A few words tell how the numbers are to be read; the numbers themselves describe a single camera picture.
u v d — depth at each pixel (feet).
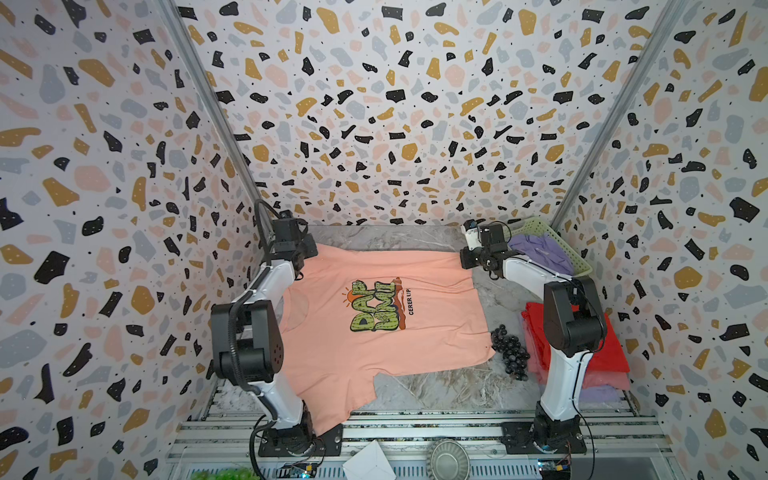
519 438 2.44
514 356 2.73
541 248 3.73
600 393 2.62
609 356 2.79
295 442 2.21
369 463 2.22
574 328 1.77
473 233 2.99
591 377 2.58
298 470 2.31
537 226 3.84
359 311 3.20
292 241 2.38
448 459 2.35
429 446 2.44
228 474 2.16
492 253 2.61
